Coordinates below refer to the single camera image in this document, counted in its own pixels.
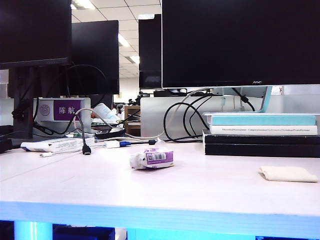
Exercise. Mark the blue table leg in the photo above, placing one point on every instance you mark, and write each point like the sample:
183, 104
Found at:
32, 231

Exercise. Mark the grey partition panel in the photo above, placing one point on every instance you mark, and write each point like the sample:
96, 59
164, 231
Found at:
155, 112

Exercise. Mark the black AOC monitor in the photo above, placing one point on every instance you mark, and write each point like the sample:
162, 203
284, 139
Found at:
237, 45

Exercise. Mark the brown wooden cabinet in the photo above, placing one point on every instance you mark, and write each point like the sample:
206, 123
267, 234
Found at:
130, 110

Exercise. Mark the dark monitor stand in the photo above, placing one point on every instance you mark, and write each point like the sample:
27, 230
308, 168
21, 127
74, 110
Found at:
22, 100

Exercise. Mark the white nameplate with purple label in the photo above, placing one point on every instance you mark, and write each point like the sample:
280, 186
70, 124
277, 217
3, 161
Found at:
66, 110

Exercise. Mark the white book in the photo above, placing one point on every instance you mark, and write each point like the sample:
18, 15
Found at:
215, 130

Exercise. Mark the white adapter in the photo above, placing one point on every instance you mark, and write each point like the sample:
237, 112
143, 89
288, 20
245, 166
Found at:
112, 144

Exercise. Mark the cream tissue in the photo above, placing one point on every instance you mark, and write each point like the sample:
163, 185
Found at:
287, 173

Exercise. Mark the teal book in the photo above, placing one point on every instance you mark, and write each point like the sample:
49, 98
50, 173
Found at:
250, 120

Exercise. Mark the blue VGA connector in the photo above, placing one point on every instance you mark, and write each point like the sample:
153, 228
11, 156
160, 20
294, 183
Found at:
125, 143

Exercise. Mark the black monitor base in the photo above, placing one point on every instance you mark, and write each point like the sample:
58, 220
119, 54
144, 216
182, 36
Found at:
162, 93

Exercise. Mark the black monitor back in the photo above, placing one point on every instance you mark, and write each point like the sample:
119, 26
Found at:
97, 55

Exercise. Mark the white tube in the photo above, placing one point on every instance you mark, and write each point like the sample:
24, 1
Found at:
105, 111

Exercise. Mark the white printed paper pack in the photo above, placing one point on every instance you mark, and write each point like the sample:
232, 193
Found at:
62, 144

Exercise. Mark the narrow black monitor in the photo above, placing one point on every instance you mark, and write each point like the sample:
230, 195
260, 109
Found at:
150, 50

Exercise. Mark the black monitor with thin bezel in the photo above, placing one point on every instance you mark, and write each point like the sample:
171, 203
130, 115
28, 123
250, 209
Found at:
32, 30

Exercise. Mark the black bowl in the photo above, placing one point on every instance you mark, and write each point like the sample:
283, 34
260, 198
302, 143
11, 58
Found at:
110, 135

